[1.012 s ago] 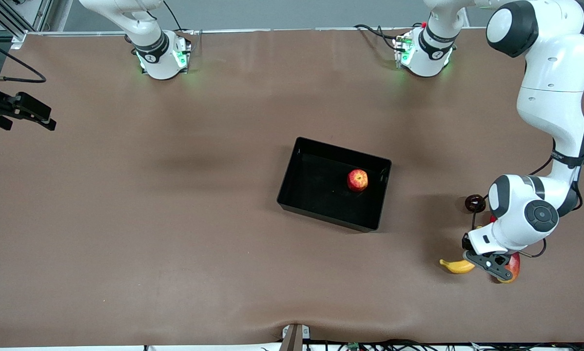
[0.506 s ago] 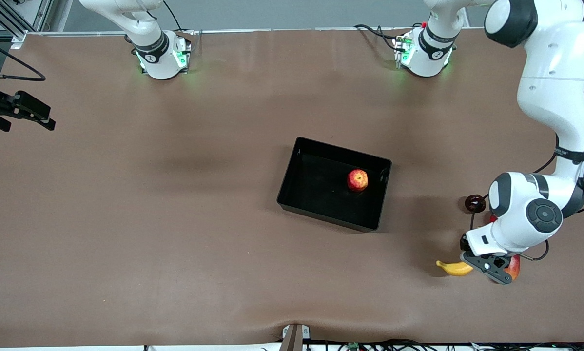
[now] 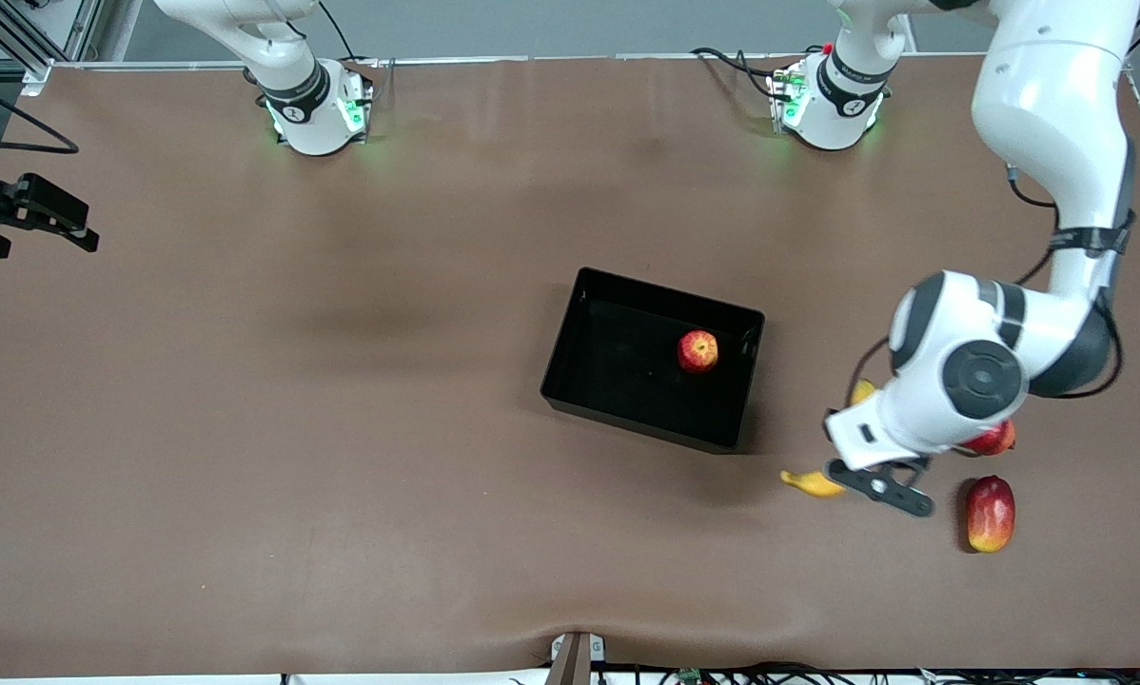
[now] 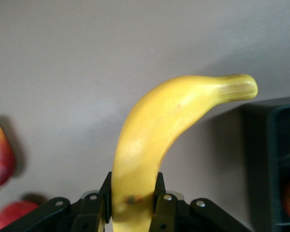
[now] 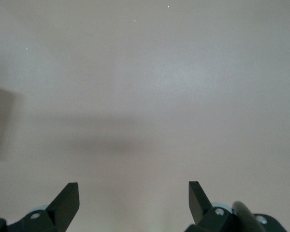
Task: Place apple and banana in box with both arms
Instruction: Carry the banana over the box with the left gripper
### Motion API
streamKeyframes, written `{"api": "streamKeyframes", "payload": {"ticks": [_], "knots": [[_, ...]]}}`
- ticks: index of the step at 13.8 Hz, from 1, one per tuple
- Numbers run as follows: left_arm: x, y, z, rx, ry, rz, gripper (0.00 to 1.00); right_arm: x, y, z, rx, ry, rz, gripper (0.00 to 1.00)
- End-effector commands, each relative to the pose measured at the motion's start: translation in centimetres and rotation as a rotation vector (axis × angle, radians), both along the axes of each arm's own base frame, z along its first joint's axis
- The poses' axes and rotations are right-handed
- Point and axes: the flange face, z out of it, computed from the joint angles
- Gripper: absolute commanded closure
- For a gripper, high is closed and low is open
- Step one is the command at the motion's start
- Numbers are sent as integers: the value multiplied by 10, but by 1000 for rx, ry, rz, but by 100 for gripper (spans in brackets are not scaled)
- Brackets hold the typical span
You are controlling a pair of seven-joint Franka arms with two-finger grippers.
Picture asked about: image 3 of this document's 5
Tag black arm base cable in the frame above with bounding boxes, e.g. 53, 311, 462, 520
692, 46, 782, 101

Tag small red yellow apple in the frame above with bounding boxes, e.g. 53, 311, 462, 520
678, 329, 720, 374

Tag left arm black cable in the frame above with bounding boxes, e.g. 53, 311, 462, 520
848, 164, 1125, 401

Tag black plastic box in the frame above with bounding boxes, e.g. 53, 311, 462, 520
540, 266, 767, 454

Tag brown table cover mat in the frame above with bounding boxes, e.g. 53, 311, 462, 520
0, 55, 1140, 678

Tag round red fruit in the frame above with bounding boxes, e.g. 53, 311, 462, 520
960, 419, 1017, 458

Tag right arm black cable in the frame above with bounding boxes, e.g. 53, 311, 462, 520
0, 74, 81, 155

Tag red yellow mango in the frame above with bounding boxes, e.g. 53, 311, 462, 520
966, 475, 1017, 554

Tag yellow banana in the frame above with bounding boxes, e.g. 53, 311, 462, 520
781, 379, 877, 499

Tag table edge clamp bracket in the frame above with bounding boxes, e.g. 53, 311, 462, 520
549, 631, 607, 685

